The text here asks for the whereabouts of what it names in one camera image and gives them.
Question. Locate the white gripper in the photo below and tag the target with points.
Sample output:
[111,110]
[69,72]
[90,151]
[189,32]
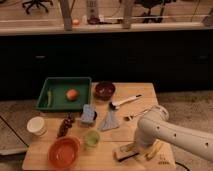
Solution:
[139,146]

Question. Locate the black whiteboard eraser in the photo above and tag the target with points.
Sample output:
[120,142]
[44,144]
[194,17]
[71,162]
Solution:
[125,151]

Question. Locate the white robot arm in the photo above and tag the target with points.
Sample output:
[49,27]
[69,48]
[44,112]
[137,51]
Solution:
[153,125]

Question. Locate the dark maroon bowl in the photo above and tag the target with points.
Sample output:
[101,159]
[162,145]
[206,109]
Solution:
[104,90]

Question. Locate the orange red bowl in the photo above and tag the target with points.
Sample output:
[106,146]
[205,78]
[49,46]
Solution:
[63,153]

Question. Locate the yellow banana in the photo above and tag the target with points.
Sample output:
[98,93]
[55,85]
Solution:
[154,150]

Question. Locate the metal fork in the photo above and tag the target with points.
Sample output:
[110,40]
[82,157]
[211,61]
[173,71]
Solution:
[130,117]

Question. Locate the grey blue cloth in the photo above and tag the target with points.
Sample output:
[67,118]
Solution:
[109,122]

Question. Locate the small green cup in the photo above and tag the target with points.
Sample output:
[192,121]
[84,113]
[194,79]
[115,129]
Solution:
[92,138]

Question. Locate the blue sponge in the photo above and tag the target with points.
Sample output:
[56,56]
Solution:
[89,115]

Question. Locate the dark grape bunch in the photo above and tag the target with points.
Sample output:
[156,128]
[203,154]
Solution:
[66,125]

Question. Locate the orange peach fruit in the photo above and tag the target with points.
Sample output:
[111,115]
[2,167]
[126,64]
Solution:
[72,94]

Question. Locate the green plastic tray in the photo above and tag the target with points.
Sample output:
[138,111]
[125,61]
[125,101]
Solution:
[59,86]

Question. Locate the white cup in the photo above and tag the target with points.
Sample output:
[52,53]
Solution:
[37,126]

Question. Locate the black office chair right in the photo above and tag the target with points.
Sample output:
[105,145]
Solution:
[149,5]

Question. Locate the black office chair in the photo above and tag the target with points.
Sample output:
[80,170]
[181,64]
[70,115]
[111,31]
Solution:
[38,3]
[149,5]

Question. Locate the small orange object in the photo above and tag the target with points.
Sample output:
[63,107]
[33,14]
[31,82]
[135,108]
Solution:
[75,22]

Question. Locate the white handled brush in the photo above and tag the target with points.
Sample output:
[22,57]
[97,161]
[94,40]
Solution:
[117,104]

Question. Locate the wooden post right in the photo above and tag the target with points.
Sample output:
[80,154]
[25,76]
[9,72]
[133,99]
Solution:
[127,17]

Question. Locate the wooden post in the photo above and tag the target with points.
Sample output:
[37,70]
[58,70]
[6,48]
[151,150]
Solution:
[66,14]
[127,17]

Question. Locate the wooden post left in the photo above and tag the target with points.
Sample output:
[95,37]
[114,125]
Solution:
[66,14]

